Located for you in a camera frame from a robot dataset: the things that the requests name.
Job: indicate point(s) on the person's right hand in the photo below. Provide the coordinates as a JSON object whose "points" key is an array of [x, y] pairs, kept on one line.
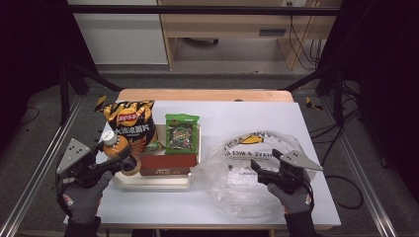
{"points": [[294, 202]]}

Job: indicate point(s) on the aluminium floor rail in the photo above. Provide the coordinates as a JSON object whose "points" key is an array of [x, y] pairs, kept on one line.
{"points": [[36, 171], [362, 171]]}

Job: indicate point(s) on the yellow and black tape piece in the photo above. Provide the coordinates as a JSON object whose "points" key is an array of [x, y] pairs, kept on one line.
{"points": [[311, 103], [100, 102]]}

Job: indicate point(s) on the black frame stand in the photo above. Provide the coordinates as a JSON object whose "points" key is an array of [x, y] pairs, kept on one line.
{"points": [[64, 95], [337, 95]]}

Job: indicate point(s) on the brown box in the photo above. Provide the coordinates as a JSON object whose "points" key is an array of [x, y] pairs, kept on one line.
{"points": [[168, 164]]}

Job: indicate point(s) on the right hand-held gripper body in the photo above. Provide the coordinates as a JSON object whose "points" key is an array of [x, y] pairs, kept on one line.
{"points": [[286, 177]]}

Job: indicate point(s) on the white table sheet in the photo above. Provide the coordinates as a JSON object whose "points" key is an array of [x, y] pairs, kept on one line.
{"points": [[250, 115]]}

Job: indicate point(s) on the clear plastic bag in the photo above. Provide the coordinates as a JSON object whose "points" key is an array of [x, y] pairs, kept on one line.
{"points": [[237, 184]]}

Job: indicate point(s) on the white cabinet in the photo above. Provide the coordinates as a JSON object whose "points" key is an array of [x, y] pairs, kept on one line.
{"points": [[122, 39]]}

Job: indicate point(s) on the white plastic tray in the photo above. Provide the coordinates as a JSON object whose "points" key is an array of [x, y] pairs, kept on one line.
{"points": [[154, 182]]}

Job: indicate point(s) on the person's left hand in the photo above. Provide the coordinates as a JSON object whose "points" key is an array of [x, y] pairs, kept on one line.
{"points": [[84, 204]]}

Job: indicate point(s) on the wooden table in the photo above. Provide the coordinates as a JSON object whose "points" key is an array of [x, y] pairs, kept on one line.
{"points": [[204, 94]]}

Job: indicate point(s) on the light wooden desk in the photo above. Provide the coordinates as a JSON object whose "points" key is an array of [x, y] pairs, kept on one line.
{"points": [[230, 23]]}

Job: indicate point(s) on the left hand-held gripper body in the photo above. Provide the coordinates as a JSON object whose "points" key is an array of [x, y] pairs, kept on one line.
{"points": [[79, 164]]}

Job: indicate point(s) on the black horizontal frame bar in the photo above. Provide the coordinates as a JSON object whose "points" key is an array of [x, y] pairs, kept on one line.
{"points": [[197, 10]]}

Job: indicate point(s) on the green snack packet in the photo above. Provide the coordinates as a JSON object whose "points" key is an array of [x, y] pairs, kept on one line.
{"points": [[182, 133]]}

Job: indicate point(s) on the orange juice bottle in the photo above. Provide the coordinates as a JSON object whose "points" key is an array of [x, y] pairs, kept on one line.
{"points": [[113, 146]]}

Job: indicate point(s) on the black and yellow chip bag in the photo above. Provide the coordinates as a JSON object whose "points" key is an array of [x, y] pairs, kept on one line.
{"points": [[131, 125]]}

